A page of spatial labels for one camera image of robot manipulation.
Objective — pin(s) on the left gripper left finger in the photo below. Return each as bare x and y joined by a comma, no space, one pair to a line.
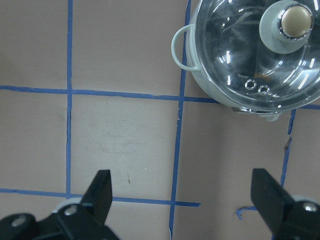
77,219

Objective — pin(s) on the pale green cooking pot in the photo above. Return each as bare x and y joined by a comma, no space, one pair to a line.
197,62

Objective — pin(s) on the glass pot lid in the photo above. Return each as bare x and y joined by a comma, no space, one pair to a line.
257,55

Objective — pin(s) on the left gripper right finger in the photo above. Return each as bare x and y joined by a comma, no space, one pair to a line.
287,217

